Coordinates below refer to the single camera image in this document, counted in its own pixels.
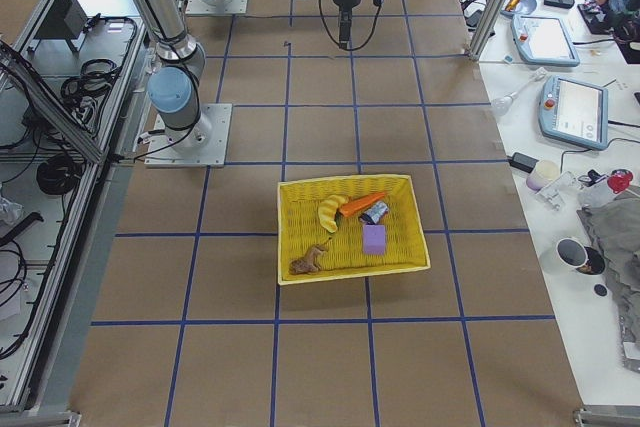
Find yellow woven basket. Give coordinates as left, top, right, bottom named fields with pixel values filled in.
left=277, top=174, right=430, bottom=286

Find teach pendant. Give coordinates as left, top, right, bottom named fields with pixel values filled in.
left=538, top=76, right=609, bottom=151
left=511, top=14, right=580, bottom=67

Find blue plate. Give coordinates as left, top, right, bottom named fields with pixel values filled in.
left=500, top=0, right=538, bottom=17

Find lower teach pendant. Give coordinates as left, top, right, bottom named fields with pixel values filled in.
left=538, top=76, right=609, bottom=151

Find grey cloth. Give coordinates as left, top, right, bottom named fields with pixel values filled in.
left=577, top=195, right=639, bottom=372

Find upper teach pendant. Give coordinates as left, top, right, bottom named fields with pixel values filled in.
left=511, top=14, right=580, bottom=67

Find black power adapter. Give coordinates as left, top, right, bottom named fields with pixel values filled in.
left=507, top=152, right=539, bottom=174

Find purple foam block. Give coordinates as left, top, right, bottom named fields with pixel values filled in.
left=362, top=224, right=386, bottom=255

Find white mug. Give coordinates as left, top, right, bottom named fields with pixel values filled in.
left=552, top=237, right=589, bottom=271

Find brown toy figure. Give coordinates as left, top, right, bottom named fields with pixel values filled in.
left=289, top=244, right=329, bottom=275

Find toy croissant bread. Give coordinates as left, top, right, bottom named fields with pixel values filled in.
left=317, top=194, right=350, bottom=234

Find brass cylinder tool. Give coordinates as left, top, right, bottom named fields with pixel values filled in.
left=504, top=0, right=521, bottom=12

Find orange toy carrot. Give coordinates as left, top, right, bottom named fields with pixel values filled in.
left=338, top=191, right=387, bottom=218

